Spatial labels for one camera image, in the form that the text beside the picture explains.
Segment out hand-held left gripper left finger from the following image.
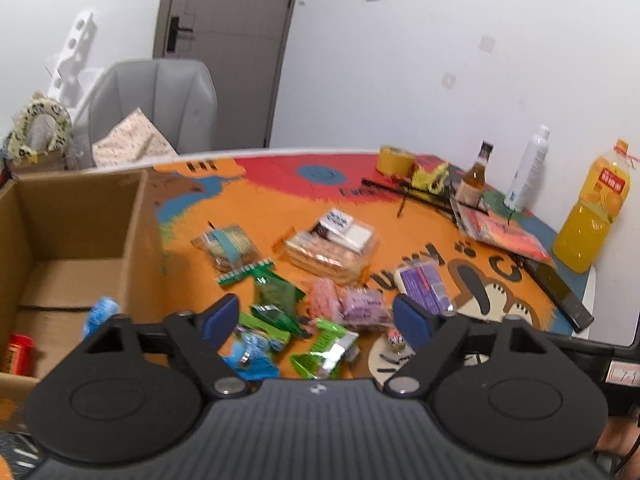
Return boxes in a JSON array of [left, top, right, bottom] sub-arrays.
[[82, 294, 251, 401]]

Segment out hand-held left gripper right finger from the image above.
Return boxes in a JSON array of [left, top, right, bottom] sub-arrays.
[[381, 294, 555, 401]]

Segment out clear orange-edged biscuit packet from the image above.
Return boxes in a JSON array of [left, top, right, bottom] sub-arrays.
[[272, 227, 379, 282]]

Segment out brown cardboard box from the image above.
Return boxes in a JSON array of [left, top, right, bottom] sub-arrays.
[[0, 170, 170, 413]]

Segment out purple white snack packet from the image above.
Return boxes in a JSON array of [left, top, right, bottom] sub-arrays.
[[394, 262, 455, 313]]

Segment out bright green snack packet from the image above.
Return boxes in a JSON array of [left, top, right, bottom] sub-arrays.
[[236, 304, 313, 343]]

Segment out green white strip packet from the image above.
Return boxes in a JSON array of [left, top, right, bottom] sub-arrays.
[[216, 259, 276, 287]]

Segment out lilac snack packet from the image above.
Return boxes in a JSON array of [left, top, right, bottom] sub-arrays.
[[340, 287, 393, 330]]

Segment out blue crinkled snack packet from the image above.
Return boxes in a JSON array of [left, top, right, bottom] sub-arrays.
[[220, 332, 281, 381]]

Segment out dark green snack packet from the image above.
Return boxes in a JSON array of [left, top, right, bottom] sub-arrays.
[[252, 274, 307, 318]]

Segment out blue striped cracker packet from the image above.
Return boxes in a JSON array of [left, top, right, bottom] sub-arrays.
[[191, 225, 262, 273]]

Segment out pink snack packet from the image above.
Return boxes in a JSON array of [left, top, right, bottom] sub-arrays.
[[306, 279, 346, 322]]

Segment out green silver snack packet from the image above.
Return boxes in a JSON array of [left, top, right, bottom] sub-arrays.
[[290, 319, 361, 381]]

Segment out white brown boxed snack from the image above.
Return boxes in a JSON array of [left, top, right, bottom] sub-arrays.
[[311, 208, 376, 254]]

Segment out light blue snack packet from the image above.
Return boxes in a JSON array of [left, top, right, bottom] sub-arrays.
[[82, 297, 122, 338]]

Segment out red printed booklet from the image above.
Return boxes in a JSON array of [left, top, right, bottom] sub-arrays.
[[460, 207, 556, 263]]

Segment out colourful printed table mat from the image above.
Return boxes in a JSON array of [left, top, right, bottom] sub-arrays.
[[150, 152, 597, 392]]

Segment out yellow green mesh packet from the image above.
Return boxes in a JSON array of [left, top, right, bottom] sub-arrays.
[[410, 159, 451, 195]]

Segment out brown glass bottle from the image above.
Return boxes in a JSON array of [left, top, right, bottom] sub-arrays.
[[456, 141, 495, 207]]

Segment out black flat remote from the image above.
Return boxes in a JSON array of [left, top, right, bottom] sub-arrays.
[[524, 259, 595, 332]]

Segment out yellow tape roll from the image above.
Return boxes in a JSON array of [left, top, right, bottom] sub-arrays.
[[376, 145, 415, 178]]

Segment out white spray bottle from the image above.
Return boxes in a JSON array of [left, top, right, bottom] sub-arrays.
[[504, 125, 551, 211]]

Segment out black object with white label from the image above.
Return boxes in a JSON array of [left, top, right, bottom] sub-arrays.
[[542, 331, 640, 392]]

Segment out polka dot cushion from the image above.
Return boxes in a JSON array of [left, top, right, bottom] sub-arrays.
[[91, 108, 179, 167]]

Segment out red can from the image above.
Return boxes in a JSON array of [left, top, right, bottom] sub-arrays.
[[2, 334, 36, 376]]

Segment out orange juice bottle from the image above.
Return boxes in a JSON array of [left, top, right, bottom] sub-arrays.
[[552, 139, 640, 275]]

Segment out grey padded chair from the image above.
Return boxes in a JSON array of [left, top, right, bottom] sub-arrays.
[[74, 58, 219, 167]]

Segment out grey door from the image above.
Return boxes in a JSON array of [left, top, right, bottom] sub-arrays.
[[152, 0, 306, 150]]

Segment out panda print neck pillow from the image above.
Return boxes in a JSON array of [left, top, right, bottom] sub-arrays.
[[6, 91, 74, 162]]

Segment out white plastic rack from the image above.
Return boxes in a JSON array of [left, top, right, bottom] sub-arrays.
[[46, 7, 97, 108]]

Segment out black cable ties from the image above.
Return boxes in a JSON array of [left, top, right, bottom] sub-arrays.
[[361, 178, 488, 220]]

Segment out black door handle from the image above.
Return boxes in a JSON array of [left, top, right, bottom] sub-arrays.
[[167, 16, 194, 54]]

